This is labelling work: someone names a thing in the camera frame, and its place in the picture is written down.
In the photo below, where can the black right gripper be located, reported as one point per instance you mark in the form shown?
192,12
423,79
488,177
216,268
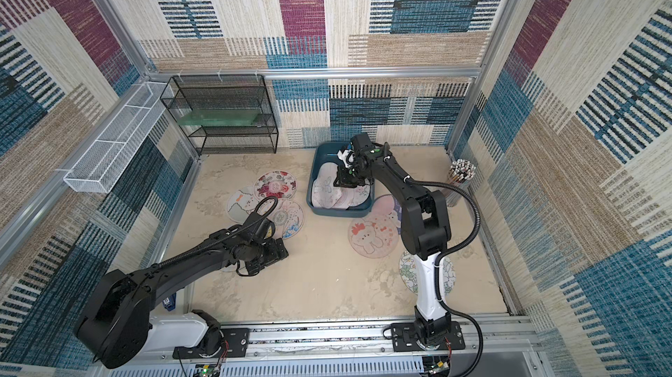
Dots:
346,176

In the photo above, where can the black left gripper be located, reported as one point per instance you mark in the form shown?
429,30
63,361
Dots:
276,254

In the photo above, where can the white butterfly coaster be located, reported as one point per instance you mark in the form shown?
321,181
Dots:
325,194

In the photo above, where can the pink kitty ring coaster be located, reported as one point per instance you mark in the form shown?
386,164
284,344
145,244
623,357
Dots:
357,196

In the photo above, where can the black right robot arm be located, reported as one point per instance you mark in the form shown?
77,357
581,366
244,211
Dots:
425,233

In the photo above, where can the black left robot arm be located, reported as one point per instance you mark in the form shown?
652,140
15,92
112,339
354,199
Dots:
117,322

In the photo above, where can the teal plastic storage box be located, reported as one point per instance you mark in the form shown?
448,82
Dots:
327,153

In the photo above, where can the purple space bunny coaster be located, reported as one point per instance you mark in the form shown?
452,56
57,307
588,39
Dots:
388,207

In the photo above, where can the white colourful doodle coaster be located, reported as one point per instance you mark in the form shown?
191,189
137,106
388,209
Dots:
288,218

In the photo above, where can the white cat coaster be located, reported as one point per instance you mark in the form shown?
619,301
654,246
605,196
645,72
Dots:
241,204

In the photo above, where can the pink bear bow coaster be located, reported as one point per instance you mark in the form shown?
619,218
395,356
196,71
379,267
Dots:
374,236

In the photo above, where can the red rose floral coaster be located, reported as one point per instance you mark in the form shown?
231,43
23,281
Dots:
278,183

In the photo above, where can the clear cup of pencils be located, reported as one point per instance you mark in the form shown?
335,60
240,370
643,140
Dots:
460,175

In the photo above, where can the white green floral coaster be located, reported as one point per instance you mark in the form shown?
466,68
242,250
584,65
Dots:
407,269

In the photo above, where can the green board on shelf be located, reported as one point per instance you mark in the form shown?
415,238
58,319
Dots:
219,118

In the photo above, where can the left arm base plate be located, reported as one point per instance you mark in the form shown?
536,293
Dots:
224,343

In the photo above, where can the black wire mesh shelf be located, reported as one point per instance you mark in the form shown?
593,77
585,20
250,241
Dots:
186,93

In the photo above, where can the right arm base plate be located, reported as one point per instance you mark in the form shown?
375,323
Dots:
408,337

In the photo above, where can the white wire mesh basket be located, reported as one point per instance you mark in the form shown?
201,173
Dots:
106,159

